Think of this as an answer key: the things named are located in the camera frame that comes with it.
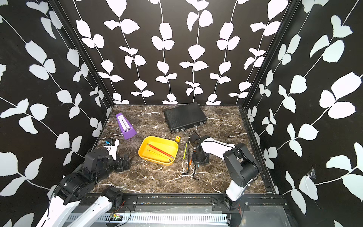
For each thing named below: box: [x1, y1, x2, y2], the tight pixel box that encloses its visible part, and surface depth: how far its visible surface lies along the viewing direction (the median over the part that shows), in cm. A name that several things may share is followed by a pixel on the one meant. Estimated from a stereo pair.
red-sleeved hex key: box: [146, 143, 175, 159], surface depth 95 cm
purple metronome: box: [115, 112, 138, 140], surface depth 97 cm
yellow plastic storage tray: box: [138, 135, 179, 166], surface depth 95 cm
